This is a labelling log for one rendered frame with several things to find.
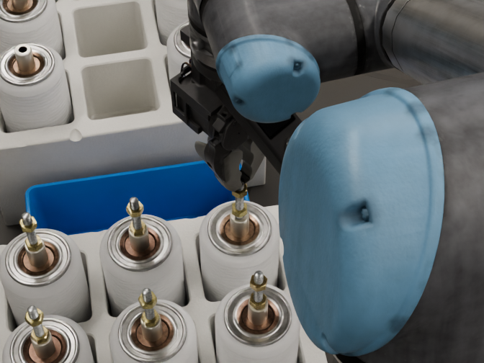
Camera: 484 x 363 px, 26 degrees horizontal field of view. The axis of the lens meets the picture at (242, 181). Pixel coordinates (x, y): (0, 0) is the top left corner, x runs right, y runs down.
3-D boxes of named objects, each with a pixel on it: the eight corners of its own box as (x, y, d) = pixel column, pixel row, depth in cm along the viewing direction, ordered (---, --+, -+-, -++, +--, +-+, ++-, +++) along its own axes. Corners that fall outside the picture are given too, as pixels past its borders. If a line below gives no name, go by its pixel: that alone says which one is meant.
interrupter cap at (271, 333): (212, 332, 116) (212, 329, 115) (240, 279, 120) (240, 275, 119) (275, 358, 114) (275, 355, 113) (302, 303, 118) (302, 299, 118)
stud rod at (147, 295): (147, 330, 114) (141, 295, 108) (147, 323, 115) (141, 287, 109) (155, 330, 114) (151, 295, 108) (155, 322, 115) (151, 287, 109)
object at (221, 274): (288, 291, 140) (293, 214, 125) (256, 349, 134) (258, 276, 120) (223, 263, 142) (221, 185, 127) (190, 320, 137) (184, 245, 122)
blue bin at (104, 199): (239, 203, 156) (239, 154, 147) (253, 265, 150) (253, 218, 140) (37, 234, 153) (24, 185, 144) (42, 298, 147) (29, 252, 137)
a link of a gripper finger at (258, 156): (233, 143, 120) (230, 92, 113) (269, 173, 118) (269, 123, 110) (213, 159, 119) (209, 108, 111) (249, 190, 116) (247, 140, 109)
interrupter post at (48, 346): (37, 339, 115) (32, 325, 113) (58, 342, 115) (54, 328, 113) (32, 359, 114) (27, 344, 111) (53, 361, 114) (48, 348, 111)
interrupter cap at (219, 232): (281, 218, 125) (281, 215, 124) (254, 267, 121) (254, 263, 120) (225, 196, 127) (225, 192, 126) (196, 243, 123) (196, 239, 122)
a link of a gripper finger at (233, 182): (207, 163, 119) (207, 109, 111) (243, 194, 116) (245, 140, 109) (186, 178, 117) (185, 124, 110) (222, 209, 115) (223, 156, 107)
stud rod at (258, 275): (251, 310, 116) (252, 274, 109) (257, 304, 116) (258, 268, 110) (258, 315, 115) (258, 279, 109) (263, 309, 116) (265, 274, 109)
